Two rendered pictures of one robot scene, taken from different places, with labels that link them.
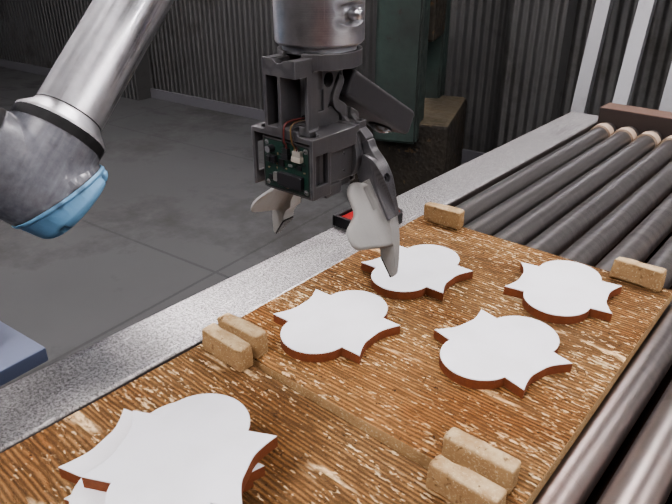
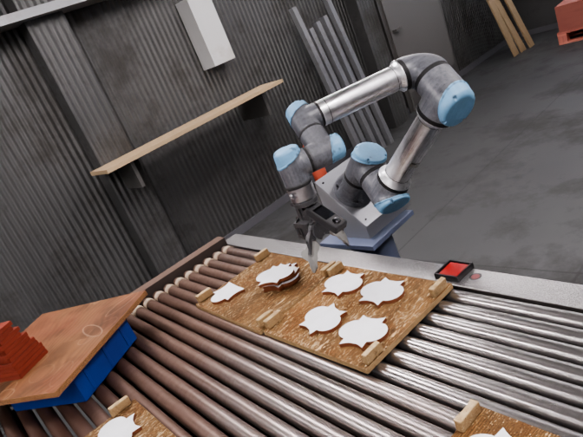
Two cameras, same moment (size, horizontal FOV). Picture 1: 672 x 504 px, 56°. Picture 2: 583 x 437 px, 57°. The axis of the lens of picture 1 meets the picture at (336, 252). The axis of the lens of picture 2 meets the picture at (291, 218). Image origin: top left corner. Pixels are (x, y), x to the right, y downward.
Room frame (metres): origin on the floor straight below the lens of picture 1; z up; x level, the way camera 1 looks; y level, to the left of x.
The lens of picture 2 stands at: (0.93, -1.38, 1.69)
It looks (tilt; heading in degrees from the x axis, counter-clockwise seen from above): 19 degrees down; 107
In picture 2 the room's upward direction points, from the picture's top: 23 degrees counter-clockwise
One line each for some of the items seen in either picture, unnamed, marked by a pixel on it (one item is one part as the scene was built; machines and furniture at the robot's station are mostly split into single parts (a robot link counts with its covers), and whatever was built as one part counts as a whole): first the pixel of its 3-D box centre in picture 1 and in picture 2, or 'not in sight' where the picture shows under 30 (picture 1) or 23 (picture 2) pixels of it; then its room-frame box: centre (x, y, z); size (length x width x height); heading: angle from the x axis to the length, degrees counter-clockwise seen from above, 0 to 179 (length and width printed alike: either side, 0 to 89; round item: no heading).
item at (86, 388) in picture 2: not in sight; (71, 361); (-0.35, -0.10, 0.97); 0.31 x 0.31 x 0.10; 84
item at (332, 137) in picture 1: (315, 120); (310, 217); (0.54, 0.02, 1.17); 0.09 x 0.08 x 0.12; 140
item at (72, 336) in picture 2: not in sight; (49, 348); (-0.42, -0.08, 1.03); 0.50 x 0.50 x 0.02; 84
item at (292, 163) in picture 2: not in sight; (292, 166); (0.55, 0.01, 1.33); 0.09 x 0.08 x 0.11; 25
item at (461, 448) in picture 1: (480, 460); (273, 319); (0.36, -0.11, 0.95); 0.06 x 0.02 x 0.03; 50
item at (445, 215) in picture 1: (443, 214); (438, 287); (0.83, -0.15, 0.95); 0.06 x 0.02 x 0.03; 50
